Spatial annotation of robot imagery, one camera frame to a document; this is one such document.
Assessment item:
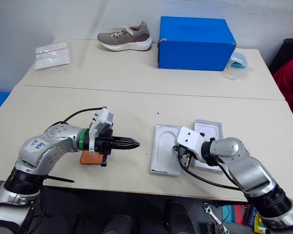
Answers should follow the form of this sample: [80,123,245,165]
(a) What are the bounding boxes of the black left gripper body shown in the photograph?
[94,129,114,168]

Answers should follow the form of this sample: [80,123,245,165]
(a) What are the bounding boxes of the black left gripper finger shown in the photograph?
[111,136,140,145]
[111,143,141,150]

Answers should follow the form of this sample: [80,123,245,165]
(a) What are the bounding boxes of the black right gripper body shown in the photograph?
[172,144,198,158]

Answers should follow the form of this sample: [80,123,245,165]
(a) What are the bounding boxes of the white phone box base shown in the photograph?
[150,124,183,176]

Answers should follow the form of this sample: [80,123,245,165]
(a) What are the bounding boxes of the orange phone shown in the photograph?
[80,150,105,167]

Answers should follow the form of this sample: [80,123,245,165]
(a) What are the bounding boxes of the white phone box lid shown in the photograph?
[192,118,226,174]

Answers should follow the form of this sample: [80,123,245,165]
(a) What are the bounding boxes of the blue cardboard box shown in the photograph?
[157,16,237,72]

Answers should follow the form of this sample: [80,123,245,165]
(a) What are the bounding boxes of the dark rounded shape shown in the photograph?
[104,214,133,234]
[164,199,194,234]

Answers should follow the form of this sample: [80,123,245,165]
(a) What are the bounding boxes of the silver adjustable wrench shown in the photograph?
[202,202,230,233]

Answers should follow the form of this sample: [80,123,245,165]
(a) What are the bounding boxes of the colourful boxes under table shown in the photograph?
[241,204,271,234]

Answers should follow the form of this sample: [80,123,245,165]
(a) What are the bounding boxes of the clear plastic bag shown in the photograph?
[225,51,255,80]

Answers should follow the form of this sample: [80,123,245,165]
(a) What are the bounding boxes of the beige sneaker with white sole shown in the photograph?
[97,20,153,52]

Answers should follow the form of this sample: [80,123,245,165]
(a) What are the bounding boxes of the white paper in plastic sleeve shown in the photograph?
[34,41,71,71]

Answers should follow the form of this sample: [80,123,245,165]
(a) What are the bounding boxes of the light blue packet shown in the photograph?
[230,51,248,69]

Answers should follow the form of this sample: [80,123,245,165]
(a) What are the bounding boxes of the person in red shirt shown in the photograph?
[273,53,293,118]

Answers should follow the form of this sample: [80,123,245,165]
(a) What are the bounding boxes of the black chair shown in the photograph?
[268,38,293,75]

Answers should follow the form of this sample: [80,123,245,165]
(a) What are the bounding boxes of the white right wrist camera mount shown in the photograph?
[176,126,206,162]

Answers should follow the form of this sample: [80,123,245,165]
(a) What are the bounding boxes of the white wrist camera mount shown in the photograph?
[176,126,206,162]
[89,107,115,155]

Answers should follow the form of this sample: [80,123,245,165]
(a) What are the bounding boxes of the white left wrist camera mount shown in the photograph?
[89,107,115,155]

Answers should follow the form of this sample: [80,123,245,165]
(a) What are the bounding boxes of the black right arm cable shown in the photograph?
[178,156,242,191]

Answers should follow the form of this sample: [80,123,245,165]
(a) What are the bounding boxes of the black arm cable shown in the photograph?
[63,105,108,122]
[178,156,242,191]

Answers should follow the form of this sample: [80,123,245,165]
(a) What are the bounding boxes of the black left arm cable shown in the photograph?
[63,105,108,122]

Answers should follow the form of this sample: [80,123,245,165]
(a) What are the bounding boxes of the black cable tie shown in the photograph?
[44,175,76,184]

